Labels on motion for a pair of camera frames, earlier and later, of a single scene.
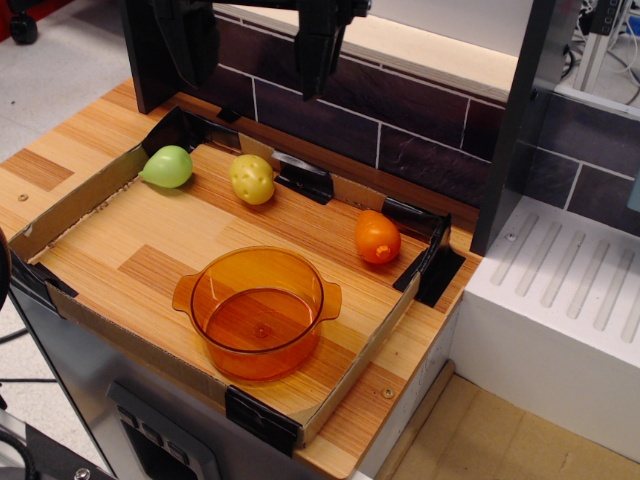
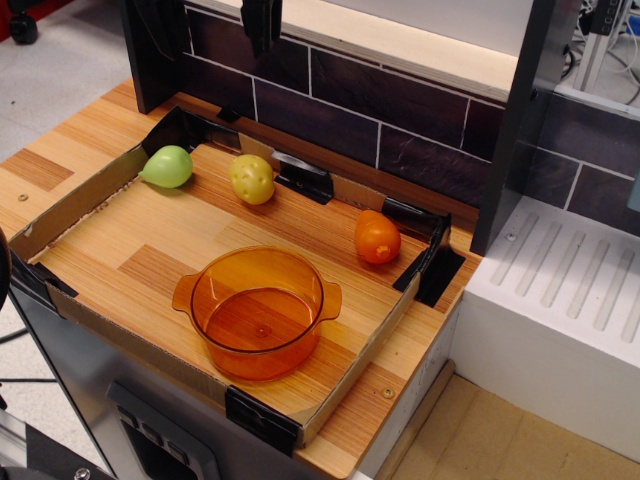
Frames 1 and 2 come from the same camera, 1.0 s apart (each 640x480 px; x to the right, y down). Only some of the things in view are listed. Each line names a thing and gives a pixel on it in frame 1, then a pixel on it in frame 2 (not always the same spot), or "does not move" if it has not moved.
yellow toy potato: [251, 178] does not move
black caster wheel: [24, 29] does not move
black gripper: [175, 43] to [167, 23]
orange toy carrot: [377, 237] does not move
